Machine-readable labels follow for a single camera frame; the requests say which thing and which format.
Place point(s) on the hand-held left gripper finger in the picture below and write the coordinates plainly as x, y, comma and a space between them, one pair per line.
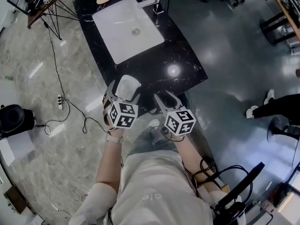
136, 95
109, 89

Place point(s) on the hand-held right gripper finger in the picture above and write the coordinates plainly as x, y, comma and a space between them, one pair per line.
174, 98
159, 102

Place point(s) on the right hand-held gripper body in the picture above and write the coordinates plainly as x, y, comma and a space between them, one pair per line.
180, 122

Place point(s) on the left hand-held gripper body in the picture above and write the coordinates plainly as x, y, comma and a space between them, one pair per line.
123, 115

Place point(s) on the white rectangular sink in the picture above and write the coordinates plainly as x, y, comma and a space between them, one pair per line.
122, 24

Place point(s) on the person's right forearm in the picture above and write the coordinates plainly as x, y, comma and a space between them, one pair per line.
191, 156

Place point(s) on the person's left forearm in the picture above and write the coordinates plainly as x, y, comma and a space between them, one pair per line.
112, 160

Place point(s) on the beige soap bar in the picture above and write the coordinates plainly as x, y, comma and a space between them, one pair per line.
103, 0

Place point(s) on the person's left hand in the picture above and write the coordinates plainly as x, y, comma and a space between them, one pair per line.
106, 112

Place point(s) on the beige wrist band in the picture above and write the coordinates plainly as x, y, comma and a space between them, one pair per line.
114, 138

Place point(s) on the person's grey trousers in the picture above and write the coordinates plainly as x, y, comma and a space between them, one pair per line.
150, 137

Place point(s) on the black marble vanity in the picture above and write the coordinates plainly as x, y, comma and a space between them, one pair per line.
150, 62

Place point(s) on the white power strip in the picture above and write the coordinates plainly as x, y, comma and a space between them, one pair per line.
60, 101

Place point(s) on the person's white shirt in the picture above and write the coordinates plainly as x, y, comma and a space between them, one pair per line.
154, 189

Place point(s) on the black bar device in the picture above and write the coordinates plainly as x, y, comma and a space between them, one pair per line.
239, 189

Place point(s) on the chrome faucet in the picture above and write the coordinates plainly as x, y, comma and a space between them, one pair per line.
153, 1

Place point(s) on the black chair base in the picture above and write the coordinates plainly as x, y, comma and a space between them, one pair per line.
280, 130

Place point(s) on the black round stool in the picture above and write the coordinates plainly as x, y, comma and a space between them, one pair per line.
12, 119

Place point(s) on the wooden side table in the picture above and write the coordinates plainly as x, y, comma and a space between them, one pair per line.
44, 6

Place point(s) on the wooden desk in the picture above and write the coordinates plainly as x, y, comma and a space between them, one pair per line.
288, 10

